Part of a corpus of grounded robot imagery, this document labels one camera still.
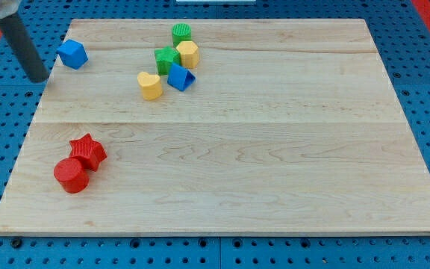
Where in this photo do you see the yellow hexagon block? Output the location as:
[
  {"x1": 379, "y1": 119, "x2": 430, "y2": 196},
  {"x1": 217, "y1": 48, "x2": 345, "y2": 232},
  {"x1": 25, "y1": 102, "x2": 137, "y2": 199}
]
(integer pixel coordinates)
[{"x1": 175, "y1": 40, "x2": 200, "y2": 69}]

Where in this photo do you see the wooden board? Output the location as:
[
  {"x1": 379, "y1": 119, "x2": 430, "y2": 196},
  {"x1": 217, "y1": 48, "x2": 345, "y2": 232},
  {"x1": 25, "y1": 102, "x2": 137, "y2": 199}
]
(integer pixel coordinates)
[{"x1": 0, "y1": 19, "x2": 430, "y2": 237}]

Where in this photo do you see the yellow heart block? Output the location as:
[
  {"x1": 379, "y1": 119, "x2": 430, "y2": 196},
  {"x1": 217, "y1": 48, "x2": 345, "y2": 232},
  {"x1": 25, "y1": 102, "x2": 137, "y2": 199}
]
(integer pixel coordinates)
[{"x1": 137, "y1": 72, "x2": 163, "y2": 101}]

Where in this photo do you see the blue triangle block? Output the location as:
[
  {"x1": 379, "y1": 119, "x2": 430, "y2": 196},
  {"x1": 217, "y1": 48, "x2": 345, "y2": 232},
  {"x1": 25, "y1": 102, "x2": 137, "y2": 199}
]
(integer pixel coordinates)
[{"x1": 167, "y1": 63, "x2": 196, "y2": 91}]

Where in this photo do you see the red cylinder block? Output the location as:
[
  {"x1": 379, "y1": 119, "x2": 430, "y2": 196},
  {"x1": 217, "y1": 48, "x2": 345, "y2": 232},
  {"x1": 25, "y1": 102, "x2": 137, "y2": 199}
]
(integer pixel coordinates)
[{"x1": 53, "y1": 158, "x2": 89, "y2": 194}]

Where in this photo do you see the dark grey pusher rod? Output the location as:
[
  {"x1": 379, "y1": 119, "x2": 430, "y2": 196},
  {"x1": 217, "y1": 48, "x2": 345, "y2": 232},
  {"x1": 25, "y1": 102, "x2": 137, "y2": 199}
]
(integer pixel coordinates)
[{"x1": 0, "y1": 13, "x2": 49, "y2": 83}]

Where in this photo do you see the green cylinder block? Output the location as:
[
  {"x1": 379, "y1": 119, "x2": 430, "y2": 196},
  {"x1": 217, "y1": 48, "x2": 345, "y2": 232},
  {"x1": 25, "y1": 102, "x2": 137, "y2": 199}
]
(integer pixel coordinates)
[{"x1": 171, "y1": 22, "x2": 192, "y2": 47}]

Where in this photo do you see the red star block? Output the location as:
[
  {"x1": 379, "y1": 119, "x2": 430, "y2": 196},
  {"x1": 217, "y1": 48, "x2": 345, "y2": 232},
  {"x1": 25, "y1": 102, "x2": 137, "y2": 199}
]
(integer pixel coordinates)
[{"x1": 69, "y1": 133, "x2": 107, "y2": 172}]

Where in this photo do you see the blue cube block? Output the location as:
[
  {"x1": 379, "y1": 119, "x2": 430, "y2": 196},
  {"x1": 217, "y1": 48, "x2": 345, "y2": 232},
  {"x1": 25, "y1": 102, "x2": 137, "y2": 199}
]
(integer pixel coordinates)
[{"x1": 57, "y1": 40, "x2": 88, "y2": 69}]

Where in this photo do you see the green star block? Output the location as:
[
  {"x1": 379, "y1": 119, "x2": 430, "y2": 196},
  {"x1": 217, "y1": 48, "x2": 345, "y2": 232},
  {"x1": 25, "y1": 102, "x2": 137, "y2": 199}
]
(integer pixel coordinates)
[{"x1": 155, "y1": 46, "x2": 181, "y2": 75}]

